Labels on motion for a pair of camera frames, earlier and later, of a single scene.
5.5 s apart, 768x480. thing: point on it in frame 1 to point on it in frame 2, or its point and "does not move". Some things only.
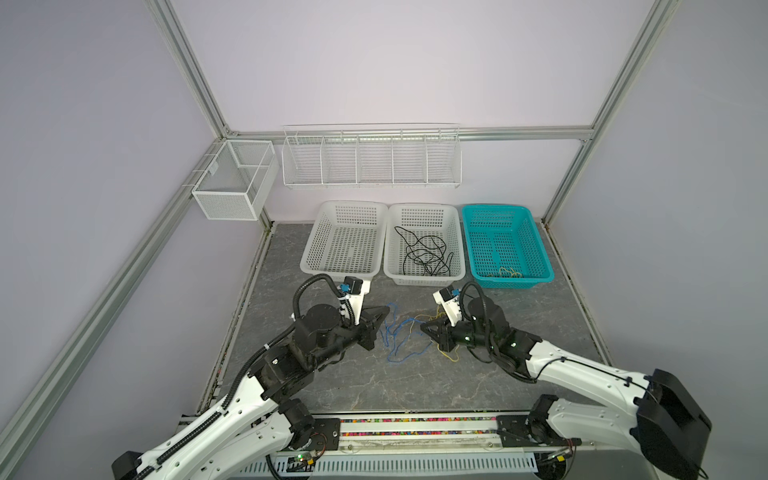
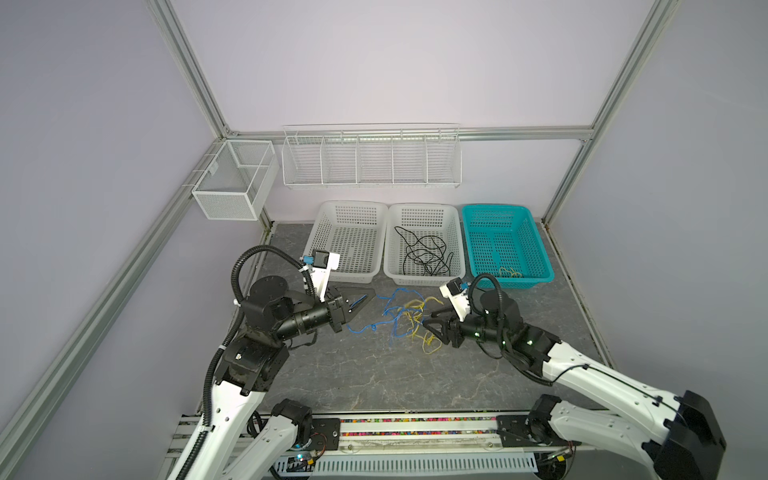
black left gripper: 368,326 to 336,309
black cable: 426,251 does not move
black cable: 426,251 does not move
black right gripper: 442,335 does not move
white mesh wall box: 239,181 does not move
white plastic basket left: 347,239 does not move
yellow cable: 458,354 to 414,310
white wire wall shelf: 372,155 does not move
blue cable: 405,339 to 393,317
